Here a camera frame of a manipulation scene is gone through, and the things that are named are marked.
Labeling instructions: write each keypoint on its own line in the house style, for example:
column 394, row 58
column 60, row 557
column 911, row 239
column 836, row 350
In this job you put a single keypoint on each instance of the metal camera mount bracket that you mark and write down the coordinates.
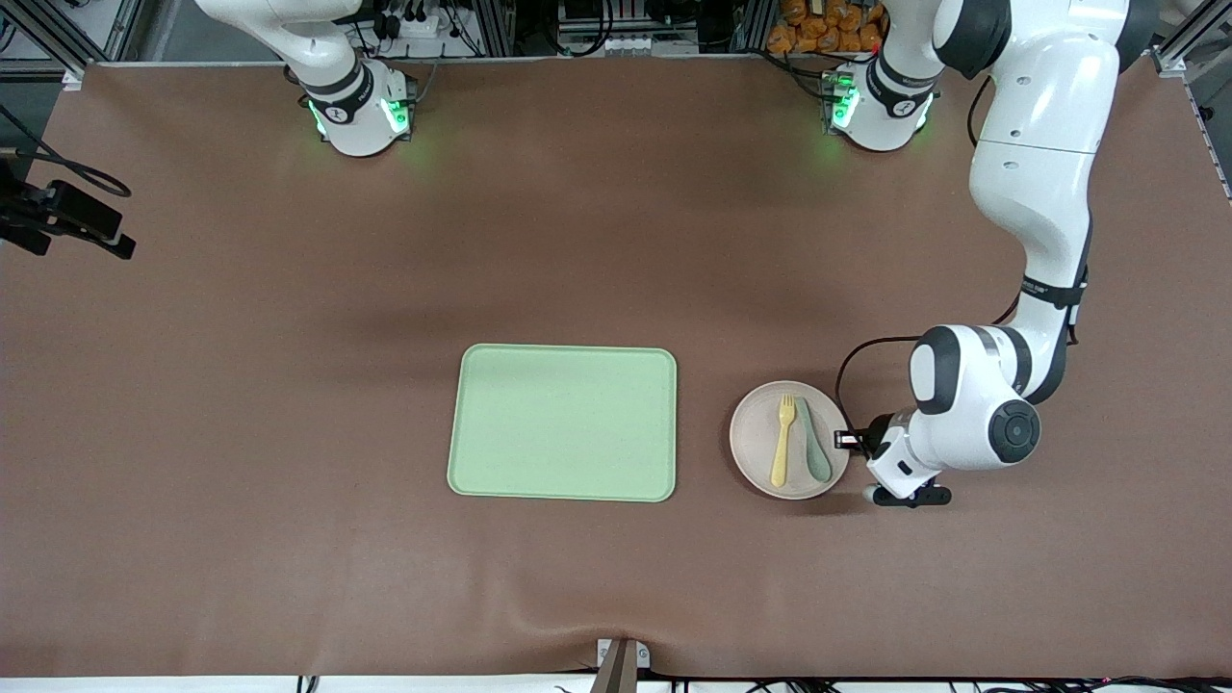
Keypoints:
column 621, row 664

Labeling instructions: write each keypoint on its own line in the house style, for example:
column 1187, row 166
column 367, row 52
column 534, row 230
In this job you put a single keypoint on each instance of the white power strip with plugs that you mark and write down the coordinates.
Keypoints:
column 414, row 27

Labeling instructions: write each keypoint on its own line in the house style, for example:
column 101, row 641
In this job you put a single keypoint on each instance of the yellow plastic fork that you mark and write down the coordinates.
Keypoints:
column 782, row 454

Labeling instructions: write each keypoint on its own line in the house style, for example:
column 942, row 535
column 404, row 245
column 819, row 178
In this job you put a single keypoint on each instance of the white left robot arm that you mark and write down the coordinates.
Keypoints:
column 1039, row 125

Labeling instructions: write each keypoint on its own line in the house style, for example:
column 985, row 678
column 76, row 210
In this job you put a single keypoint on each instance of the long white power strip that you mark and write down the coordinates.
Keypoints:
column 626, row 44

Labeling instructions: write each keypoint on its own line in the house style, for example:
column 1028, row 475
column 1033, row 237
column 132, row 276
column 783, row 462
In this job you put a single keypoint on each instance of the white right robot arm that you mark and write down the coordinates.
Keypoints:
column 289, row 29

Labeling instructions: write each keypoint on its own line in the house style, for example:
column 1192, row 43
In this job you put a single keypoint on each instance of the light green rectangular tray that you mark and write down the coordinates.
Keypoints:
column 563, row 423

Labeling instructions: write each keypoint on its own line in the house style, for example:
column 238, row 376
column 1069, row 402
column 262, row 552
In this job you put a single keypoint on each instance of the green plastic spoon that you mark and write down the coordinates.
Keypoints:
column 818, row 464

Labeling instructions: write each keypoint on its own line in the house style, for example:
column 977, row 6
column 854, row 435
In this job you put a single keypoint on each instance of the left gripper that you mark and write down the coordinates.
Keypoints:
column 876, row 432

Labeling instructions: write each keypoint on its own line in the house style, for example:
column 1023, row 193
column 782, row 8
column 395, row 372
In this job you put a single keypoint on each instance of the brown table mat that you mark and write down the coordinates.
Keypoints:
column 289, row 385

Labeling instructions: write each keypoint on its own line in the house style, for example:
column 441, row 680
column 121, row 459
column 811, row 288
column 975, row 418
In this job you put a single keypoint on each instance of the beige round plate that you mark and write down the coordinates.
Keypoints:
column 751, row 443

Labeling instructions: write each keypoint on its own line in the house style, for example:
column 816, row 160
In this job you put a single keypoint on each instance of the pile of orange items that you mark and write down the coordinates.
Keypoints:
column 818, row 29

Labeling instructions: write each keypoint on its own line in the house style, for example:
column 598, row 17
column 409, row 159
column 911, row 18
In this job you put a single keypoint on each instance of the aluminium frame profile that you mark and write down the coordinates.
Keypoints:
column 496, row 29
column 74, row 77
column 754, row 29
column 1169, row 63

